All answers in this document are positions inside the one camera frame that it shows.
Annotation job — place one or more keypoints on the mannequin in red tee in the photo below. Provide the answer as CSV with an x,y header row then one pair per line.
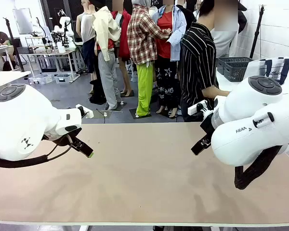
x,y
165,48

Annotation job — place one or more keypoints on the person's right forearm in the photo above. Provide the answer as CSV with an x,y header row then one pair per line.
x,y
213,92

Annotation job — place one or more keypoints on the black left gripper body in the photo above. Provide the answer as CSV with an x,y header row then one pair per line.
x,y
62,139

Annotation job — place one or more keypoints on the black mannequin base plate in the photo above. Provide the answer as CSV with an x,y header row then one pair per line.
x,y
140,116

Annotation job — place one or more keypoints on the seated person in brown shirt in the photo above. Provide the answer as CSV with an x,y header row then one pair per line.
x,y
2,39

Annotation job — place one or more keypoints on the mannequin in red jacket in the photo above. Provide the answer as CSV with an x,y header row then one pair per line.
x,y
124,43

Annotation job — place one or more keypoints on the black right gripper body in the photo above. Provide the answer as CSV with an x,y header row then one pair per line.
x,y
208,125

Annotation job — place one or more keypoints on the grey mannequin base plate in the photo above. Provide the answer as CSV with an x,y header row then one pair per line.
x,y
92,115

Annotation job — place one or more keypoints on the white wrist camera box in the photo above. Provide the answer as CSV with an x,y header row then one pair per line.
x,y
197,108
86,111

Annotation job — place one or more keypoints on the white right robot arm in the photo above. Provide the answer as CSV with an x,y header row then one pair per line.
x,y
255,120

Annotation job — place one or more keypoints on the white board on stand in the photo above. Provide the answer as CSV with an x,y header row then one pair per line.
x,y
22,21

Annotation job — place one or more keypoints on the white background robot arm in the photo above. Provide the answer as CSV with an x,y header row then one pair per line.
x,y
65,26

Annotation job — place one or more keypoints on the person in striped shirt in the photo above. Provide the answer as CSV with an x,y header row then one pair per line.
x,y
197,60

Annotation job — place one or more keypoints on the clear plastic storage bin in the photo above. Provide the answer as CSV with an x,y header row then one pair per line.
x,y
63,79
42,79

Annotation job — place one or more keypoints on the black tripod with camera head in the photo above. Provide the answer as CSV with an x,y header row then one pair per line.
x,y
257,31

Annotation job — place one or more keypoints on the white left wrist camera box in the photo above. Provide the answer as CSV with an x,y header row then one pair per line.
x,y
86,111

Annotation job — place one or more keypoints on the white-framed background work table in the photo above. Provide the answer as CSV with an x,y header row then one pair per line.
x,y
50,51

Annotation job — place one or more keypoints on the mannequin in black coat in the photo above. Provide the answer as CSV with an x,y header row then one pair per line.
x,y
189,16

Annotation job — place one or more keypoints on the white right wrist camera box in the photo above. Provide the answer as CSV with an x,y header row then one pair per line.
x,y
197,108

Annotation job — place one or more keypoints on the mannequin in white shirt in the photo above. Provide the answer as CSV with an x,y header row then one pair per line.
x,y
224,43

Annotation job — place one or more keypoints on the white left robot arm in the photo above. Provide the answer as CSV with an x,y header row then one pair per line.
x,y
21,120

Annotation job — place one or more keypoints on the mannequin in white tank top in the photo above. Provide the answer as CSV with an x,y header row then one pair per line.
x,y
88,31

